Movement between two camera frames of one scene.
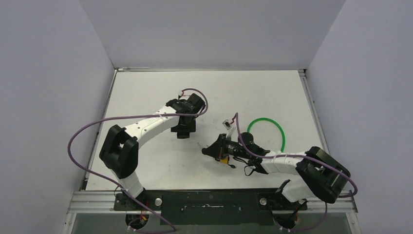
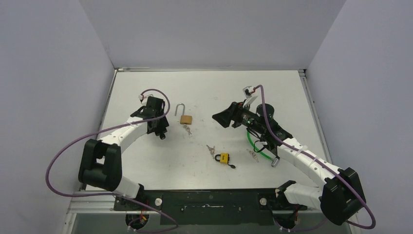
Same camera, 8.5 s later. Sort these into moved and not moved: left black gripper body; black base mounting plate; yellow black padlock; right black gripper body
Moved: right black gripper body; left black gripper body
Not moved: yellow black padlock; black base mounting plate
